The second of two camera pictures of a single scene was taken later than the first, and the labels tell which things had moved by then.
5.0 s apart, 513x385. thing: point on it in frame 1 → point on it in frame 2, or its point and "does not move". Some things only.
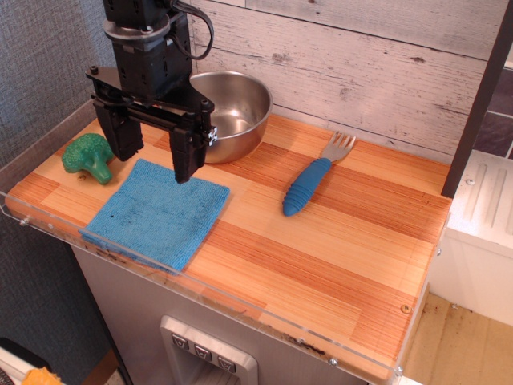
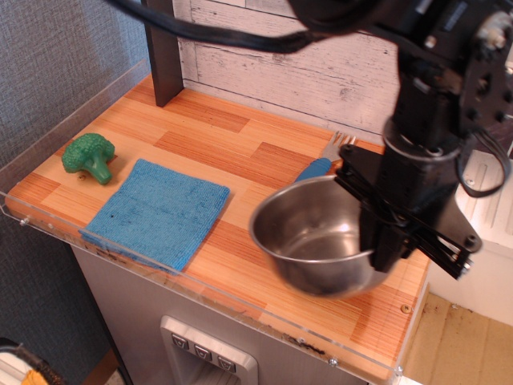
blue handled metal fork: x=309 y=180 does not move
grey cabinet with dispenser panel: x=166 y=331 does not move
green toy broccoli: x=90 y=152 does not move
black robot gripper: x=152 y=81 → x=419 y=190
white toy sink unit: x=473 y=265 does not move
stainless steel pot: x=242 y=107 → x=309 y=233
